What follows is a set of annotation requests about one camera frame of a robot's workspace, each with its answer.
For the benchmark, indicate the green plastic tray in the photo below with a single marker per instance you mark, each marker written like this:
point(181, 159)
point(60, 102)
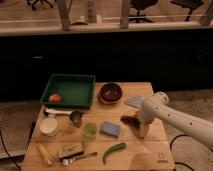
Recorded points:
point(76, 91)

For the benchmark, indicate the wooden post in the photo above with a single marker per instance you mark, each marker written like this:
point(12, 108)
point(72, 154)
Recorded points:
point(125, 9)
point(63, 13)

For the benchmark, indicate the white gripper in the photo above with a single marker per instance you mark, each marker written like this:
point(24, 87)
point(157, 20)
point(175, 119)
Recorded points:
point(142, 125)

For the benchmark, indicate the white round container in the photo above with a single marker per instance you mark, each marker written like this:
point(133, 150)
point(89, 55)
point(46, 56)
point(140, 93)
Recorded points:
point(49, 126)

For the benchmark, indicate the metal cup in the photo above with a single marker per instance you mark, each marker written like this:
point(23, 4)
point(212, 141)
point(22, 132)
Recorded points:
point(76, 118)

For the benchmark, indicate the white handled utensil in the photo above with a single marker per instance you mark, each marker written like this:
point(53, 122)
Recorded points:
point(50, 111)

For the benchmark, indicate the yellow corn cob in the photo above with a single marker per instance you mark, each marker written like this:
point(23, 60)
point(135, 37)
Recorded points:
point(48, 158)

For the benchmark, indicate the small beige box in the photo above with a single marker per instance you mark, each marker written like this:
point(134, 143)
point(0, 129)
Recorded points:
point(70, 150)

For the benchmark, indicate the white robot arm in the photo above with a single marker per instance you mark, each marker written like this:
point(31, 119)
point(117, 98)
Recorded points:
point(155, 106)

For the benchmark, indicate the grey cloth square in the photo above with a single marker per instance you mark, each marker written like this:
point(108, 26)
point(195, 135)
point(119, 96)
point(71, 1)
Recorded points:
point(135, 101)

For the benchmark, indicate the wooden post left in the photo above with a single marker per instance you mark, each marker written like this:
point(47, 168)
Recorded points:
point(63, 13)

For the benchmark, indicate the metal fork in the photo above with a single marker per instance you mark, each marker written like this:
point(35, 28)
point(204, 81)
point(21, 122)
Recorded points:
point(66, 162)

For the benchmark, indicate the black office chair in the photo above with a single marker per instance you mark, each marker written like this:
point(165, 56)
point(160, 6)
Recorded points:
point(141, 5)

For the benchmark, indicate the dark red bowl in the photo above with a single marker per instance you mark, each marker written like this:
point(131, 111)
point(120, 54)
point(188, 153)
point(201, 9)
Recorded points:
point(110, 93)

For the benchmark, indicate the orange red fruit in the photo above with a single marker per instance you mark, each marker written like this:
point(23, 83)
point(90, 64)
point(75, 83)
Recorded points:
point(55, 98)

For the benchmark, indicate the green pepper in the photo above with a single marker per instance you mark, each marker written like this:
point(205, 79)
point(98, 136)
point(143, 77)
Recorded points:
point(112, 149)

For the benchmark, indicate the green plastic cup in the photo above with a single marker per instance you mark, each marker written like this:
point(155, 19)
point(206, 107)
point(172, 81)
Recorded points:
point(90, 130)

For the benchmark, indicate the wooden post middle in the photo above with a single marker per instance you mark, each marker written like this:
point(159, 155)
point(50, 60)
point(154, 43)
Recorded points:
point(125, 9)

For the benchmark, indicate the blue sponge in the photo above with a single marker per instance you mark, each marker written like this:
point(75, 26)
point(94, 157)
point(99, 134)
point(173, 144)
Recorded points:
point(110, 129)

